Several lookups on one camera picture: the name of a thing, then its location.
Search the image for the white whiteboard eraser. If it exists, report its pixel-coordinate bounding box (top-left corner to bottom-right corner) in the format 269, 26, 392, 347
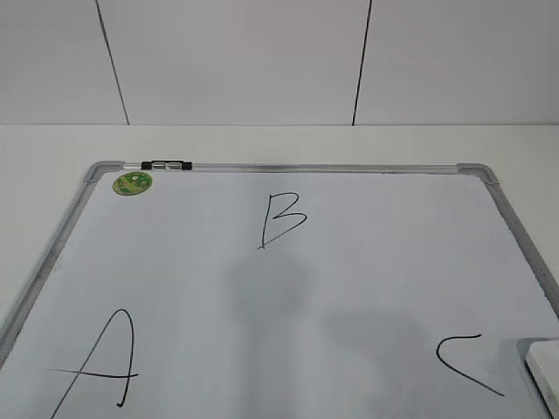
526, 340, 559, 419

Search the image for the black metal hanging clip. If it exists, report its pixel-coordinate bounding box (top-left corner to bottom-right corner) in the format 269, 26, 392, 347
141, 161, 192, 171

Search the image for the white board with aluminium frame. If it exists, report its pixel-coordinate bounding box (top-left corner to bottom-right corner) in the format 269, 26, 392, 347
1, 161, 558, 418

